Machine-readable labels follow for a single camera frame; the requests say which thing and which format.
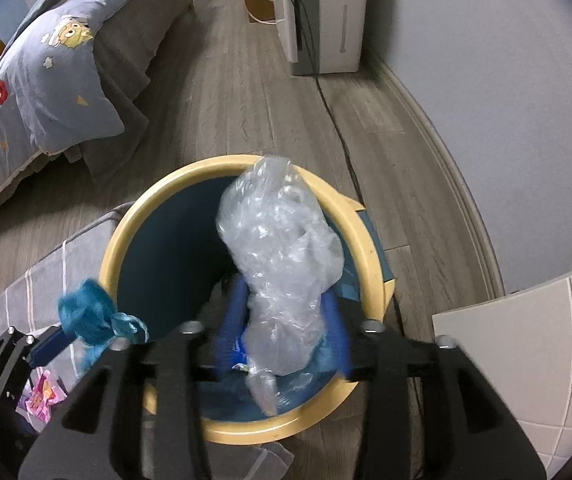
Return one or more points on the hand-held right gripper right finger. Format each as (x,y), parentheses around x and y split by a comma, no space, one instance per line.
(336,330)

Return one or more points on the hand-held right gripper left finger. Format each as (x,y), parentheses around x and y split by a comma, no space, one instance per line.
(228,320)

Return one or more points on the grey checked mat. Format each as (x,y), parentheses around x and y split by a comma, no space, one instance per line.
(26,280)

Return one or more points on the pink snack packet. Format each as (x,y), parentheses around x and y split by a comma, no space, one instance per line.
(43,395)

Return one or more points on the white tiled panel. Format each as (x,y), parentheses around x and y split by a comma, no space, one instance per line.
(525,350)

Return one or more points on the clear plastic bag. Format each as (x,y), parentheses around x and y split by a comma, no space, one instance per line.
(276,260)

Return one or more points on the bed with blue quilt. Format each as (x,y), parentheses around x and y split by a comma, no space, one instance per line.
(41,85)

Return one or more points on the yellow rimmed blue bin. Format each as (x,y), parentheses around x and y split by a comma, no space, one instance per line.
(166,260)

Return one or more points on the grey bed base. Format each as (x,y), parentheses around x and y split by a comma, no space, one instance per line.
(131,60)

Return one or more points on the teal cloth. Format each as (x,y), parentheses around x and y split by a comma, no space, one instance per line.
(86,310)

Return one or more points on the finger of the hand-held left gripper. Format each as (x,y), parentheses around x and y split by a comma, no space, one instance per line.
(48,346)

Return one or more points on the white air purifier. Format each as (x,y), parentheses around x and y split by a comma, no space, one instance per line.
(331,15)

